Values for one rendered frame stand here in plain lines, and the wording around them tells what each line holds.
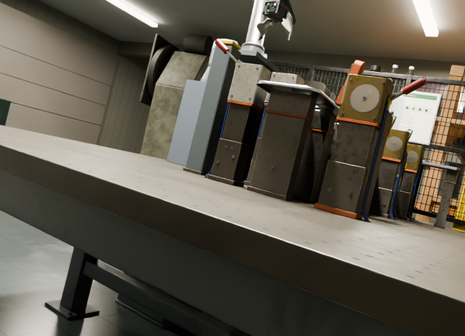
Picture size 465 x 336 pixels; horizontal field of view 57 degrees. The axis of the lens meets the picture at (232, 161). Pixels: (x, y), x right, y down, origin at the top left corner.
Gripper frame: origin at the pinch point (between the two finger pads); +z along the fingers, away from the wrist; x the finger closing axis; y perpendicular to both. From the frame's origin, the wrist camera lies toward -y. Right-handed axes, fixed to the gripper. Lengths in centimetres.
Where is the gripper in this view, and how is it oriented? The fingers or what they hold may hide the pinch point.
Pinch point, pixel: (273, 41)
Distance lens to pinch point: 178.0
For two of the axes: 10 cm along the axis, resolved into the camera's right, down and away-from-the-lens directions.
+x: 7.6, 1.9, -6.2
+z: -2.4, 9.7, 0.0
